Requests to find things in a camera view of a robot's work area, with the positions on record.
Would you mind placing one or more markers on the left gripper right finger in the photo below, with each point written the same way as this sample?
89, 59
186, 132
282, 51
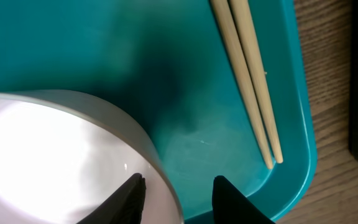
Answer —
230, 206

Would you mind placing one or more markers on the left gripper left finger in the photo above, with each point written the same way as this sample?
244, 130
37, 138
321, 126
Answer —
124, 206

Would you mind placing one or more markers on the small white bowl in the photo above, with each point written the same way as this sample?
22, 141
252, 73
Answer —
63, 153

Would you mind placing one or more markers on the teal serving tray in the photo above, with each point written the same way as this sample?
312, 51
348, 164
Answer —
164, 63

